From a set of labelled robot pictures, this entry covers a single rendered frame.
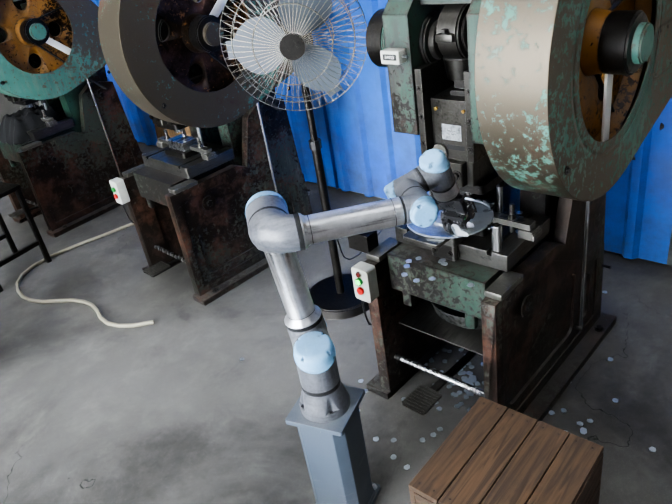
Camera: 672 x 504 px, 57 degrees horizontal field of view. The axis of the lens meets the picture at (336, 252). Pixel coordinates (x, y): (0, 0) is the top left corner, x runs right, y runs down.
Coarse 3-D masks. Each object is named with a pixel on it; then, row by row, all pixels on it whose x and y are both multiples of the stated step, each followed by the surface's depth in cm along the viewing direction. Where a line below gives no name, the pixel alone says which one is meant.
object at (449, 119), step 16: (448, 96) 193; (464, 96) 190; (432, 112) 196; (448, 112) 192; (464, 112) 187; (448, 128) 195; (464, 128) 191; (448, 144) 198; (464, 144) 193; (464, 160) 196; (480, 160) 197; (464, 176) 197; (480, 176) 200
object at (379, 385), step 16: (368, 256) 221; (384, 256) 220; (384, 272) 223; (384, 288) 226; (384, 304) 228; (400, 304) 238; (416, 304) 245; (384, 320) 231; (400, 320) 239; (384, 336) 233; (400, 336) 242; (416, 336) 253; (432, 336) 263; (384, 352) 237; (400, 352) 245; (416, 352) 256; (432, 352) 264; (384, 368) 242; (400, 368) 248; (416, 368) 257; (368, 384) 252; (384, 384) 247; (400, 384) 251
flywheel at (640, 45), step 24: (600, 0) 159; (624, 0) 170; (648, 0) 174; (600, 24) 153; (624, 24) 149; (648, 24) 150; (600, 48) 153; (624, 48) 150; (648, 48) 154; (600, 72) 160; (624, 72) 155; (624, 96) 183; (600, 120) 178; (624, 120) 181
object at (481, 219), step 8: (472, 200) 214; (480, 208) 208; (488, 208) 207; (480, 216) 203; (488, 216) 202; (408, 224) 206; (432, 224) 203; (440, 224) 202; (480, 224) 199; (488, 224) 197; (416, 232) 199; (424, 232) 200; (432, 232) 199; (440, 232) 198; (472, 232) 194
